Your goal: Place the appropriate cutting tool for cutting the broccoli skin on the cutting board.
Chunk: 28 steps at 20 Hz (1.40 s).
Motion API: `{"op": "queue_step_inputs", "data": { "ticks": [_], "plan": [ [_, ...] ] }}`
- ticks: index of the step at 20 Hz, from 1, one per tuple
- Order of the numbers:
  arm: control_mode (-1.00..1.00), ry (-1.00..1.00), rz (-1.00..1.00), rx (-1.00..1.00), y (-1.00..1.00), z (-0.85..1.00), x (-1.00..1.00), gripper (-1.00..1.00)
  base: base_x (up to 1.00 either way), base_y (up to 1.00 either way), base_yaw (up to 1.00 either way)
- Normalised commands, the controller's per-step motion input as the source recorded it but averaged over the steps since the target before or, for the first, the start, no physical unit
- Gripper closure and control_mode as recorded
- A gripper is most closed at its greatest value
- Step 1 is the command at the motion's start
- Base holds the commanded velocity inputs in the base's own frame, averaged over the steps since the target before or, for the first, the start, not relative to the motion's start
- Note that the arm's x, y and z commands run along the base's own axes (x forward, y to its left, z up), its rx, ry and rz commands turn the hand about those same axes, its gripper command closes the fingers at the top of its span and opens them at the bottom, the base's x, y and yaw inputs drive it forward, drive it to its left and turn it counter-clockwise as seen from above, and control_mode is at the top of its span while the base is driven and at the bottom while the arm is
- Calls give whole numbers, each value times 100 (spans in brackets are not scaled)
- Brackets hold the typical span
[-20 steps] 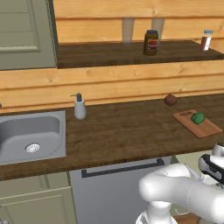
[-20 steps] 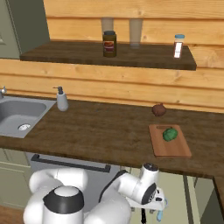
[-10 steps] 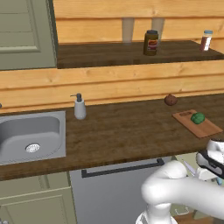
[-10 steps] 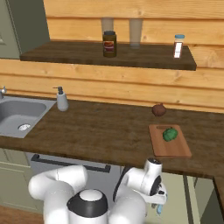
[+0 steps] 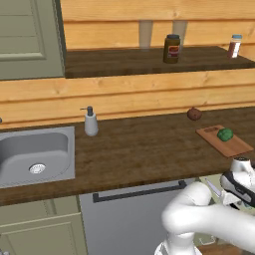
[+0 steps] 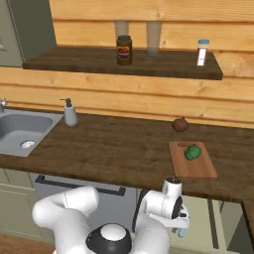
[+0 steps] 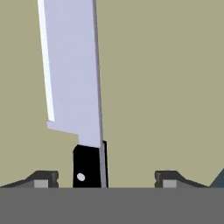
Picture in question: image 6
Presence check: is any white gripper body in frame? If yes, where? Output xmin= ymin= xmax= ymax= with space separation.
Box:
xmin=149 ymin=211 xmax=191 ymax=233

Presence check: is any wooden cutting board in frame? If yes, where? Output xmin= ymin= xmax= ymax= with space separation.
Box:
xmin=168 ymin=141 xmax=219 ymax=180

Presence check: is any green broccoli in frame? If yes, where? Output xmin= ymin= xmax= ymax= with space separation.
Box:
xmin=184 ymin=144 xmax=203 ymax=162

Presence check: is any grey dishwasher front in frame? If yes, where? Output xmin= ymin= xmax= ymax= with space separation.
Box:
xmin=29 ymin=172 xmax=138 ymax=236

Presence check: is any brown onion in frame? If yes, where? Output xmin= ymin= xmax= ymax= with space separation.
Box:
xmin=172 ymin=116 xmax=190 ymax=134

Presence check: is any grey soap dispenser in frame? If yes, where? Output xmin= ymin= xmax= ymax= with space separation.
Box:
xmin=60 ymin=97 xmax=79 ymax=128

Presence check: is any blue-capped spice bottle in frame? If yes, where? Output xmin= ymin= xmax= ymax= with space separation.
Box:
xmin=195 ymin=39 xmax=210 ymax=67

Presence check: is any grey kitchen sink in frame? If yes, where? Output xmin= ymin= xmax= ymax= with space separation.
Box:
xmin=0 ymin=108 xmax=64 ymax=159

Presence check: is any dark jar with red label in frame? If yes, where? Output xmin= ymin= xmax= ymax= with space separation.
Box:
xmin=116 ymin=35 xmax=134 ymax=66

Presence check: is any clear drinking glass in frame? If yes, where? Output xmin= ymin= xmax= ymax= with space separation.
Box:
xmin=146 ymin=20 xmax=163 ymax=55
xmin=114 ymin=19 xmax=130 ymax=40

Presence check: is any silver tap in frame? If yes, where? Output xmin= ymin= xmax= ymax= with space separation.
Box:
xmin=0 ymin=96 xmax=9 ymax=113

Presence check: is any green cupboard door with handle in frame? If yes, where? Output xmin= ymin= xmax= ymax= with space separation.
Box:
xmin=169 ymin=193 xmax=246 ymax=254

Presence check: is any dark cupboard handle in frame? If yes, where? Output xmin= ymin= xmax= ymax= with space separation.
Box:
xmin=206 ymin=197 xmax=220 ymax=250

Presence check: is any black dishwasher handle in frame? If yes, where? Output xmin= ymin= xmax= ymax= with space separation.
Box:
xmin=35 ymin=174 xmax=127 ymax=197

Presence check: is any dark wooden wall shelf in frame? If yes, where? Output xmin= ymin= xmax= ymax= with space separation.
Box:
xmin=22 ymin=45 xmax=224 ymax=81

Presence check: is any green wall cupboard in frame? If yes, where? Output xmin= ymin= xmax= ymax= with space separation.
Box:
xmin=0 ymin=0 xmax=58 ymax=68

